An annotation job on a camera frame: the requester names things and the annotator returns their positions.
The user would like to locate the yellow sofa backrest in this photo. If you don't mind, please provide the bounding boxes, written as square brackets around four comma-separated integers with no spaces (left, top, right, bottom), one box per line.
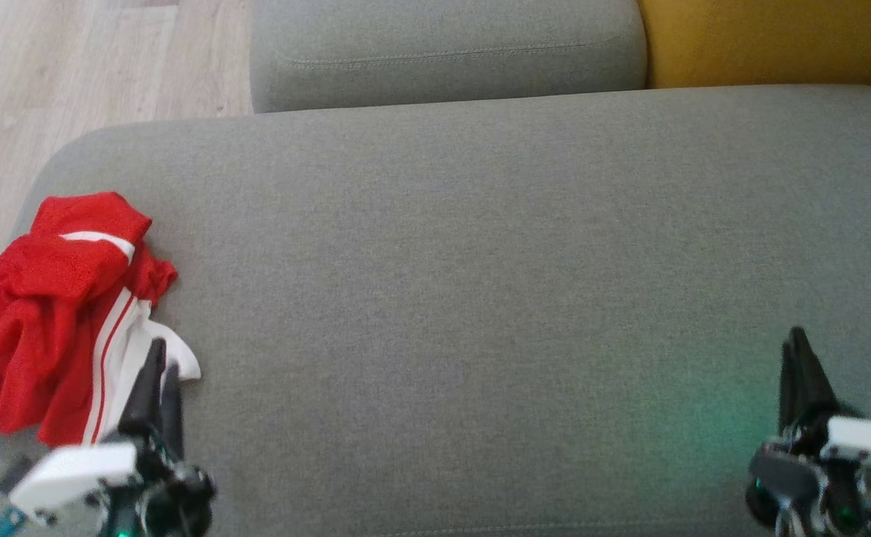
[638,0,871,89]

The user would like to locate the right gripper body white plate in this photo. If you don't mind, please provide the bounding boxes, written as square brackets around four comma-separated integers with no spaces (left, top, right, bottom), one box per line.
[745,416,871,537]

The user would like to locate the red white basketball jersey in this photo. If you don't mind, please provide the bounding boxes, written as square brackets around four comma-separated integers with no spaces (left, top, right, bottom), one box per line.
[37,254,202,448]

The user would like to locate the red mesh shorts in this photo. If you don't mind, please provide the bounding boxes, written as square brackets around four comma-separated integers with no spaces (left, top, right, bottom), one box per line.
[0,192,154,437]

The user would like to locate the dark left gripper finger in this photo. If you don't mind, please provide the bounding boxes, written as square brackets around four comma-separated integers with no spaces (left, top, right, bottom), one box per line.
[119,338,168,438]
[160,364,186,457]

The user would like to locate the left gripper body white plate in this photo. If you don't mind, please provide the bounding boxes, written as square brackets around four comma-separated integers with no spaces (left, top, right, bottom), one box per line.
[9,429,216,537]

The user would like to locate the large grey sofa chaise seat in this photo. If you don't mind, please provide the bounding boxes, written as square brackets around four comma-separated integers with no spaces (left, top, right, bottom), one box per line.
[0,84,871,537]

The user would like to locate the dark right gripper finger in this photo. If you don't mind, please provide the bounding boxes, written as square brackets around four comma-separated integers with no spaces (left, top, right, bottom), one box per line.
[792,327,840,433]
[779,336,796,433]

